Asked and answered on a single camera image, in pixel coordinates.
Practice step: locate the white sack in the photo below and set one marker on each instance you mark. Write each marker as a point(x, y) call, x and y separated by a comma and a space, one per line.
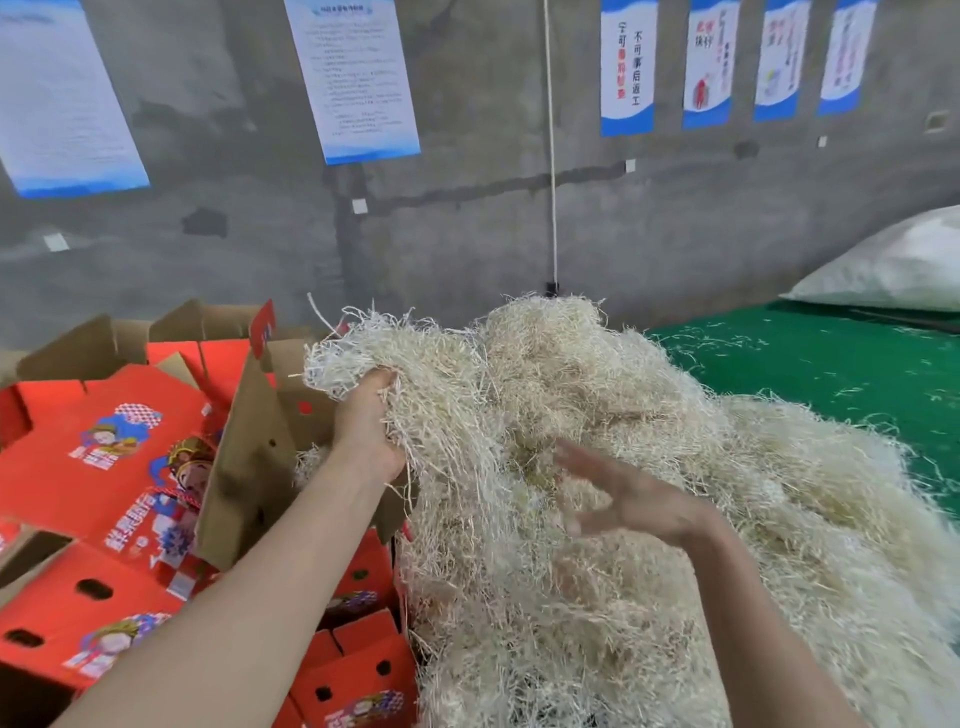
point(885, 263)

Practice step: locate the white blue wall poster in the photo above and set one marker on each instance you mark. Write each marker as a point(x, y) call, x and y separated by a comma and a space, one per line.
point(60, 90)
point(353, 75)

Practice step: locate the person's right hand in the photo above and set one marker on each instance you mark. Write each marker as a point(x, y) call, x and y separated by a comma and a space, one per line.
point(638, 503)

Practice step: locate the narrow white blue banner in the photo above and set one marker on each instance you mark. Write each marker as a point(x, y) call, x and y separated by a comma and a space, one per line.
point(711, 63)
point(848, 57)
point(782, 60)
point(630, 68)

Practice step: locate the white pole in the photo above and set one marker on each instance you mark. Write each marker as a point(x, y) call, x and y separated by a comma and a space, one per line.
point(551, 143)

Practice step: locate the person's right forearm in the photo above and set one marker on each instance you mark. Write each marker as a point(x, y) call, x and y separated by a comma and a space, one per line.
point(765, 638)

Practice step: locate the small white wall tag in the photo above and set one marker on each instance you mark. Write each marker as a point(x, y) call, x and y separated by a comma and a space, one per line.
point(630, 165)
point(822, 141)
point(56, 242)
point(359, 206)

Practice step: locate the pile of wood wool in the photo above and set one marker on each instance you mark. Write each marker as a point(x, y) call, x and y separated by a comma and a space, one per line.
point(780, 510)

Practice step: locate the person's left hand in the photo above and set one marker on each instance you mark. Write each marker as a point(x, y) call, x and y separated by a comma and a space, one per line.
point(368, 435)

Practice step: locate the person's left forearm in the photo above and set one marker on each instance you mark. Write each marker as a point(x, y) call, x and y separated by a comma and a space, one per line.
point(225, 630)

